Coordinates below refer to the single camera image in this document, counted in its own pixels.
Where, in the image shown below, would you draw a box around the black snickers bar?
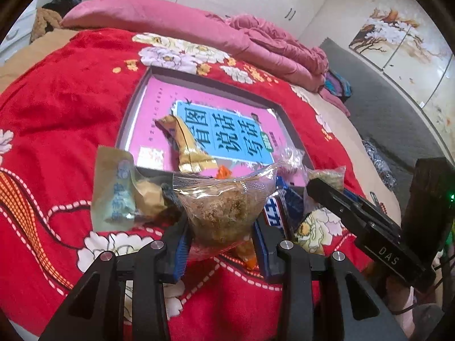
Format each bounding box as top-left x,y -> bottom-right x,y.
264,176 -> 305,240

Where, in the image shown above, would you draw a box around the clear bag brown cake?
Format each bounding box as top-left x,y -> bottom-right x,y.
173,162 -> 283,261

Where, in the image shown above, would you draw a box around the clear bag of crackers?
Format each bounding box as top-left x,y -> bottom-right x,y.
276,146 -> 306,186

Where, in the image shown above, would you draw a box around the pale green snack packet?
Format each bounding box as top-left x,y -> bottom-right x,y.
90,145 -> 179,233

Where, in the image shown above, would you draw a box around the small square biscuit packet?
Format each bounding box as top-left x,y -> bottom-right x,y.
303,165 -> 346,217

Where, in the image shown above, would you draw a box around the gold snack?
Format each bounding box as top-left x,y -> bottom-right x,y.
156,115 -> 218,173

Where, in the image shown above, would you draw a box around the orange snack packet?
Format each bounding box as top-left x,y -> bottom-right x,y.
215,165 -> 258,269

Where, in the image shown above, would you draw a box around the grey shallow cardboard box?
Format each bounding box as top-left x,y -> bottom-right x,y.
115,65 -> 316,186

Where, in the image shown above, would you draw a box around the grey padded headboard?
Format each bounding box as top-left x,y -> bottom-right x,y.
320,38 -> 444,207

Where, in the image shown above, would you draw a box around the purple teal clothes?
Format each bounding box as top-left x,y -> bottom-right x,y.
325,70 -> 352,102

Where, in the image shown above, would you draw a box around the red floral blanket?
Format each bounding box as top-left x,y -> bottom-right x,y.
1,28 -> 365,336

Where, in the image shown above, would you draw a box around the pink quilt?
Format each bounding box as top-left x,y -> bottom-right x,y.
61,0 -> 348,113

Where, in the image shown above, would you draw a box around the white drawer cabinet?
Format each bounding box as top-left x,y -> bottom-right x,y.
0,0 -> 38,66

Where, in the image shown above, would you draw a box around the dark clothes pile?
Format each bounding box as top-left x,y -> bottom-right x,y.
30,0 -> 82,42

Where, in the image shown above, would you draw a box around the tree wall painting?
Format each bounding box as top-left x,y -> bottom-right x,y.
349,8 -> 454,152

